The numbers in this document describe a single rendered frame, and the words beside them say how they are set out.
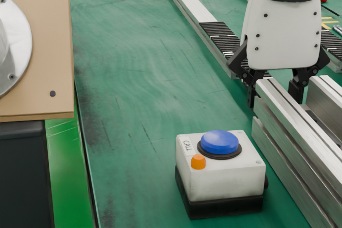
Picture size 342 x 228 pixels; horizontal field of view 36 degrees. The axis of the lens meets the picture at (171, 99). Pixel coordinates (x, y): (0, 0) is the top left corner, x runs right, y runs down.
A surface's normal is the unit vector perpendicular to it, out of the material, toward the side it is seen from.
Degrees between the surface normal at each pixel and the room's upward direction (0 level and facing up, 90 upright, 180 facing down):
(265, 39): 91
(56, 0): 47
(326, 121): 90
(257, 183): 90
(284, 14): 90
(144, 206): 0
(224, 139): 2
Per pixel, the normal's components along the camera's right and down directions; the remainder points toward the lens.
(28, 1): 0.13, -0.31
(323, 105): -0.98, 0.07
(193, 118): 0.01, -0.91
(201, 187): 0.18, 0.42
